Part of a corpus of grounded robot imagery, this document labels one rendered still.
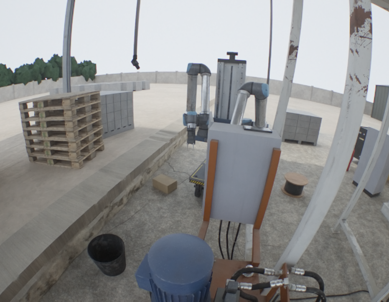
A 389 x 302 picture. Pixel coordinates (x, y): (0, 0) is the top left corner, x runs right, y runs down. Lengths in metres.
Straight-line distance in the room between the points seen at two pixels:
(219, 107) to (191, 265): 1.98
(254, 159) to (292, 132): 4.69
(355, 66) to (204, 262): 0.73
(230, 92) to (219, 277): 1.93
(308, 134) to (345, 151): 5.30
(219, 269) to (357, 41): 1.15
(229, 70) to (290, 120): 3.58
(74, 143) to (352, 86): 2.72
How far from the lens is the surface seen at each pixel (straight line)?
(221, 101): 2.31
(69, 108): 2.61
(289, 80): 1.47
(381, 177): 4.04
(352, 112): 0.64
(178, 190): 2.72
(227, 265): 1.11
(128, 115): 4.40
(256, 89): 1.62
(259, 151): 1.05
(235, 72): 2.31
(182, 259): 0.59
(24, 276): 1.77
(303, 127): 5.81
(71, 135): 2.69
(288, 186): 3.03
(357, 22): 0.70
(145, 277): 0.71
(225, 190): 1.16
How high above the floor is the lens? 1.52
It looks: 22 degrees down
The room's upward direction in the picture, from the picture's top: 3 degrees clockwise
